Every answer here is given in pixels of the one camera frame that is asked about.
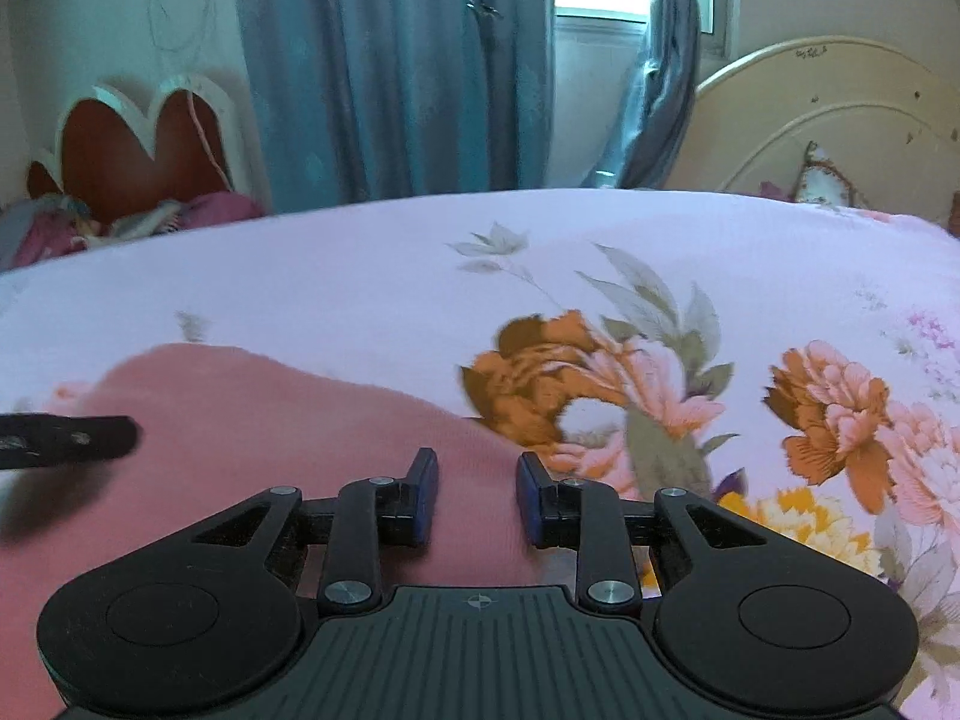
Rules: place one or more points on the patterned pillow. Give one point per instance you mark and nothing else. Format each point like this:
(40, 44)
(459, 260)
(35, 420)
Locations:
(821, 182)

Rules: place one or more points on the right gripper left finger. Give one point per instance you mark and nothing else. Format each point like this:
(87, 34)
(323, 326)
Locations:
(372, 515)

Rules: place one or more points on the pink knit garment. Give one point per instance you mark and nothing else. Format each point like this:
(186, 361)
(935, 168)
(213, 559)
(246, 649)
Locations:
(218, 426)

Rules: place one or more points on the tied teal curtain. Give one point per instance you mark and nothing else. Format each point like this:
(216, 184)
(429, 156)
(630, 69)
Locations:
(648, 133)

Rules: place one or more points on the cream round headboard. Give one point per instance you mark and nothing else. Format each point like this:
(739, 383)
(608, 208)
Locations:
(887, 123)

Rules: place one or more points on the pile of clothes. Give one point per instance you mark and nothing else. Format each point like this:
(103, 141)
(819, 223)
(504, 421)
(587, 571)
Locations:
(56, 225)

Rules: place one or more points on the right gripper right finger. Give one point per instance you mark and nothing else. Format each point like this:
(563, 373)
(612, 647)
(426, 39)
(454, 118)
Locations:
(590, 519)

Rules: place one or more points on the floral lilac bed sheet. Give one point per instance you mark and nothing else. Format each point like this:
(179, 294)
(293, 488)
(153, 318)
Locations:
(798, 364)

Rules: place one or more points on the red white scalloped headboard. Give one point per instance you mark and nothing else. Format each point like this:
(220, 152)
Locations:
(118, 158)

